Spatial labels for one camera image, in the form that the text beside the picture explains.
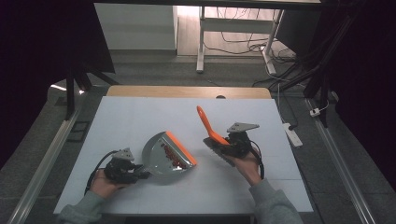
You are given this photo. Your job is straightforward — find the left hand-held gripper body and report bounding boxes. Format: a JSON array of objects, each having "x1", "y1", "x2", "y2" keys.
[{"x1": 103, "y1": 147, "x2": 140, "y2": 185}]

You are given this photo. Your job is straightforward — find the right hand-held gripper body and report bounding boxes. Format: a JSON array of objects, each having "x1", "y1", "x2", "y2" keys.
[{"x1": 225, "y1": 121, "x2": 261, "y2": 159}]

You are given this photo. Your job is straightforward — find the grey dustpan with orange edge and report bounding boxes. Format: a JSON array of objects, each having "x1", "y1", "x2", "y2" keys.
[{"x1": 141, "y1": 130, "x2": 199, "y2": 180}]

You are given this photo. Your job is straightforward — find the brush with orange handle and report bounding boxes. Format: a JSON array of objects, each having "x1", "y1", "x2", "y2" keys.
[{"x1": 195, "y1": 105, "x2": 237, "y2": 168}]

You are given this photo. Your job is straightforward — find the person's left hand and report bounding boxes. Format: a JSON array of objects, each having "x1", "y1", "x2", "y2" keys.
[{"x1": 89, "y1": 169, "x2": 131, "y2": 200}]

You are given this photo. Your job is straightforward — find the person's right hand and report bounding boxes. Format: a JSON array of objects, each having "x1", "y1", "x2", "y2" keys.
[{"x1": 229, "y1": 148, "x2": 264, "y2": 188}]

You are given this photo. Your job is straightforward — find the white power strip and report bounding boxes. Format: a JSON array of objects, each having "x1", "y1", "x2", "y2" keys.
[{"x1": 281, "y1": 122, "x2": 304, "y2": 148}]

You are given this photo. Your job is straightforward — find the wooden desk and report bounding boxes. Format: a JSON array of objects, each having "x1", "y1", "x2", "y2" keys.
[{"x1": 106, "y1": 85, "x2": 273, "y2": 100}]

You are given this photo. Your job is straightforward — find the black metal stand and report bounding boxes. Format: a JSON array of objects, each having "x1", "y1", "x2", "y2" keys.
[
  {"x1": 63, "y1": 60, "x2": 121, "y2": 121},
  {"x1": 270, "y1": 6, "x2": 363, "y2": 129}
]

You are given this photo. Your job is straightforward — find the dark curtain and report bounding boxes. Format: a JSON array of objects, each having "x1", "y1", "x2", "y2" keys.
[
  {"x1": 0, "y1": 0, "x2": 117, "y2": 171},
  {"x1": 326, "y1": 0, "x2": 396, "y2": 190}
]

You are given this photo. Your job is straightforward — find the white partition panel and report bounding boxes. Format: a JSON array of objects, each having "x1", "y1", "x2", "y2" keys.
[{"x1": 94, "y1": 3, "x2": 179, "y2": 51}]

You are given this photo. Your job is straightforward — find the left hand-held gripper black cable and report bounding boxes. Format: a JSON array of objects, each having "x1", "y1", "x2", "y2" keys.
[{"x1": 84, "y1": 149, "x2": 121, "y2": 196}]

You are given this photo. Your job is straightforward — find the hand-held gripper black cable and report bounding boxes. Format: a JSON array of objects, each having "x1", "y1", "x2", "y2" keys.
[
  {"x1": 84, "y1": 149, "x2": 121, "y2": 196},
  {"x1": 249, "y1": 139, "x2": 266, "y2": 180}
]

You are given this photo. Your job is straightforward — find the right hand-held gripper black cable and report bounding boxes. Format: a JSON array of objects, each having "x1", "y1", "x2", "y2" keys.
[{"x1": 249, "y1": 139, "x2": 266, "y2": 180}]

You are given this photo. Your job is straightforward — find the black rectangular floor frame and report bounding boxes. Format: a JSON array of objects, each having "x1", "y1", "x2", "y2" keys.
[{"x1": 66, "y1": 120, "x2": 92, "y2": 144}]

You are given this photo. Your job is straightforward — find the black power strip cable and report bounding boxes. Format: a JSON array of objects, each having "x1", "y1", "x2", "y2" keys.
[{"x1": 281, "y1": 91, "x2": 301, "y2": 131}]

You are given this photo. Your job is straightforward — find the aluminium rail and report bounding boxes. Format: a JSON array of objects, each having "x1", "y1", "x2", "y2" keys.
[
  {"x1": 6, "y1": 104, "x2": 84, "y2": 224},
  {"x1": 304, "y1": 97, "x2": 378, "y2": 224}
]

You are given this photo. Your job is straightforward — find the tangle of floor cables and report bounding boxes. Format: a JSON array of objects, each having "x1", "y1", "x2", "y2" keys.
[{"x1": 203, "y1": 7, "x2": 301, "y2": 64}]

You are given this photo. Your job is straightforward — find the white desk frame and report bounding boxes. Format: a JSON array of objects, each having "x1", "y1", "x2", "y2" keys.
[{"x1": 195, "y1": 6, "x2": 285, "y2": 76}]

